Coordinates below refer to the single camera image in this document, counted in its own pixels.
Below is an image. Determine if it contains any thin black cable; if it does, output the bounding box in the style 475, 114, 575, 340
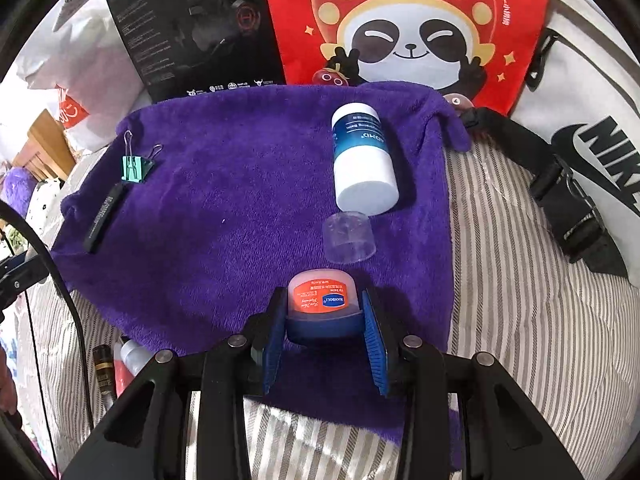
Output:
27, 305, 60, 476

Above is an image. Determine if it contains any black tube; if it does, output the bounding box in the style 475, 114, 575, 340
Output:
82, 183, 125, 254

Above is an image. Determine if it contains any black and gold lipstick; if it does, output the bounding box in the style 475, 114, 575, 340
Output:
91, 344, 118, 401

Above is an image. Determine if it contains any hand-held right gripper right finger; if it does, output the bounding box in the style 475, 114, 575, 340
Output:
361, 287, 586, 480

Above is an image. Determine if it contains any black headphone box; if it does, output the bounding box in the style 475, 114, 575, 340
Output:
102, 0, 287, 103

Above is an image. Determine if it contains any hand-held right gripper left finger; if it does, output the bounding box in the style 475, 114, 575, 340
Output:
60, 287, 291, 480

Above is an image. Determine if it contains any clear plastic cap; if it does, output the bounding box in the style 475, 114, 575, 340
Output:
322, 212, 376, 264

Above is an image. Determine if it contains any green binder clip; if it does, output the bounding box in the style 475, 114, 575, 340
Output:
119, 130, 164, 184

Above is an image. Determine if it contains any small white bottle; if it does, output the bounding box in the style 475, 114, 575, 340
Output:
120, 339, 153, 377

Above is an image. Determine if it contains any wooden headboard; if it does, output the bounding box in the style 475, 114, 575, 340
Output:
12, 109, 78, 183

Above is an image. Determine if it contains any printed paper sheet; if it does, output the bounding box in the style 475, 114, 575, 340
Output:
50, 0, 108, 31

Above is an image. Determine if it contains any striped bedsheet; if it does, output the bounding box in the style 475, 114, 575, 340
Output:
10, 135, 640, 480

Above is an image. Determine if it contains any white waist bag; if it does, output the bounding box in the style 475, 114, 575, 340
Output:
457, 0, 640, 291

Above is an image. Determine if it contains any purple plush toy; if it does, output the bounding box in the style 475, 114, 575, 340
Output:
0, 167, 36, 206

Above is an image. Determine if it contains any orange lid lip balm jar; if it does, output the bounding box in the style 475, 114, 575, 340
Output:
286, 269, 363, 345

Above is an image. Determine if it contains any blue and white bottle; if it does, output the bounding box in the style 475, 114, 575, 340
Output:
330, 103, 400, 215

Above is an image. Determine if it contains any purple towel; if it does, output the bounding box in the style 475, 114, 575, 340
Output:
50, 81, 473, 466

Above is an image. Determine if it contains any white plastic shopping bag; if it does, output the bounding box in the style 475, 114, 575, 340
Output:
15, 0, 151, 153

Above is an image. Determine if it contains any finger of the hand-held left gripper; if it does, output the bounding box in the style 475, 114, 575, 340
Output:
0, 280, 46, 318
0, 252, 51, 281

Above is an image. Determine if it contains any white floral cloth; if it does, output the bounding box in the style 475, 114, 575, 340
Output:
27, 180, 66, 231

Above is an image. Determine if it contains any red paper bag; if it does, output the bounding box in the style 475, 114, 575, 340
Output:
260, 0, 552, 116

